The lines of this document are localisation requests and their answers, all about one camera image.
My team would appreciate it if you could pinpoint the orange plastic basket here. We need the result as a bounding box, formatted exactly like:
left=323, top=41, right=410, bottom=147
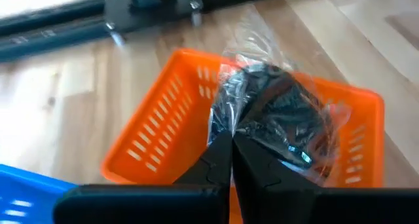
left=100, top=48, right=386, bottom=224

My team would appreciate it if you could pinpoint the clear bag of black items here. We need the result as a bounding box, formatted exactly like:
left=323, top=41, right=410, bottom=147
left=206, top=4, right=353, bottom=188

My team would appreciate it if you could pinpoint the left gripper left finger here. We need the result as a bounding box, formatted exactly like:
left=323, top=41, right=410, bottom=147
left=54, top=130, right=233, bottom=224

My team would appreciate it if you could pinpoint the blue plastic basket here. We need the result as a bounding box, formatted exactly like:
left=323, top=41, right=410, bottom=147
left=0, top=163, right=78, bottom=224

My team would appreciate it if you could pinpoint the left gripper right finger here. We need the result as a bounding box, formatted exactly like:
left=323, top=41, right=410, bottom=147
left=232, top=134, right=419, bottom=224

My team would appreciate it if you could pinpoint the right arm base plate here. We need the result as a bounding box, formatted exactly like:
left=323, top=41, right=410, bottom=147
left=103, top=0, right=206, bottom=33

